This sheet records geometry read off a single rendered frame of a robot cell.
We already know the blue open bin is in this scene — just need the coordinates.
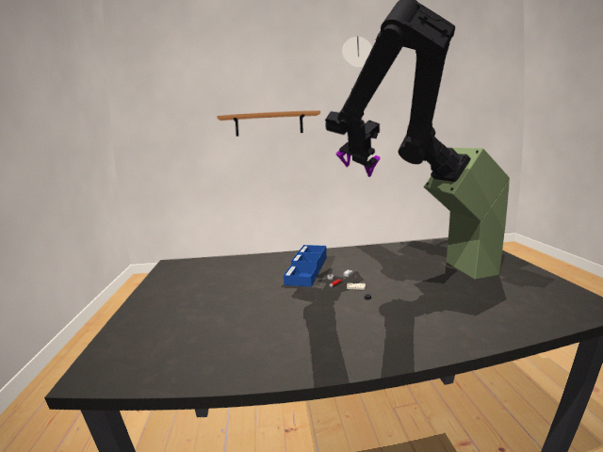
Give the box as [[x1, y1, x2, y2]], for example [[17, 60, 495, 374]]
[[284, 245, 327, 287]]

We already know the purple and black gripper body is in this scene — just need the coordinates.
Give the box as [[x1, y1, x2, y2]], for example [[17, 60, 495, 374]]
[[339, 137, 377, 168]]

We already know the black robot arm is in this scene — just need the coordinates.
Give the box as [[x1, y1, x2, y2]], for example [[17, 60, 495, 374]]
[[325, 0, 471, 182]]

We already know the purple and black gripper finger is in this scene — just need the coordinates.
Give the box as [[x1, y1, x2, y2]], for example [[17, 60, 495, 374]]
[[365, 155, 380, 177], [336, 151, 350, 167]]

